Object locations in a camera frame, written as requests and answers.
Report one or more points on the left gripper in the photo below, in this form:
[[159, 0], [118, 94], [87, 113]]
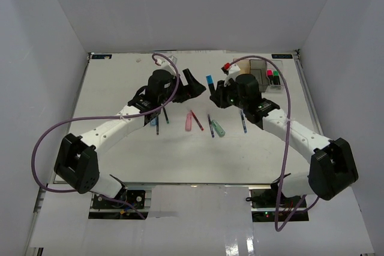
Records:
[[193, 88]]

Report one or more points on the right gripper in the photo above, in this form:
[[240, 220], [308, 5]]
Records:
[[218, 97]]

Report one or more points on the blue cap highlighter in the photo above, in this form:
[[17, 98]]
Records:
[[210, 84]]

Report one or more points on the purple pen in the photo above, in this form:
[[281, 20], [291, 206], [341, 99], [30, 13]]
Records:
[[210, 126]]

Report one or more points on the red pen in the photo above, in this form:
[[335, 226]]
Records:
[[197, 121]]

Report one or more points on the green pen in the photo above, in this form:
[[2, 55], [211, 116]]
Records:
[[166, 116]]

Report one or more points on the dark blue pen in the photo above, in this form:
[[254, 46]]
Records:
[[157, 127]]

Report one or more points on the pink cap highlighter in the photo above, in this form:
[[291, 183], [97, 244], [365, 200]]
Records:
[[270, 77]]

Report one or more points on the green cap highlighter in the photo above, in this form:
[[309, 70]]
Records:
[[276, 78]]

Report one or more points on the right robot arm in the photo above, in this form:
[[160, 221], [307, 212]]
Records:
[[332, 166]]

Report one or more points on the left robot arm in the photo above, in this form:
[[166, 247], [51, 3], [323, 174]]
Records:
[[77, 160]]

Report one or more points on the pink correction tape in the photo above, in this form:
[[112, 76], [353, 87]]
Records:
[[188, 122]]

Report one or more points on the grey transparent container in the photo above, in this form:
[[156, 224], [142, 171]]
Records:
[[258, 68]]

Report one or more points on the right blue table label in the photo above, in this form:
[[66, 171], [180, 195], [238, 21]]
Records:
[[281, 56]]

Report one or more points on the blue table label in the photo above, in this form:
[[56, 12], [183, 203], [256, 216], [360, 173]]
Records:
[[281, 56], [101, 56]]

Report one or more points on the left blue table label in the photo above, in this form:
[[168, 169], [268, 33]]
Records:
[[101, 56]]

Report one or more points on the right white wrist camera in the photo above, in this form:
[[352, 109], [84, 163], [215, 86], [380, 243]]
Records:
[[231, 71]]

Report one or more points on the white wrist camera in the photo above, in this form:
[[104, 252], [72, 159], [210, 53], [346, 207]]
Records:
[[231, 71], [165, 64]]

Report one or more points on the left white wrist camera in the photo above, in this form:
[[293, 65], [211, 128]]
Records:
[[165, 64]]

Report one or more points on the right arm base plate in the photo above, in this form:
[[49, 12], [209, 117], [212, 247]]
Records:
[[262, 203]]

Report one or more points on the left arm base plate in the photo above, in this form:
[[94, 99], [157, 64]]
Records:
[[109, 210]]

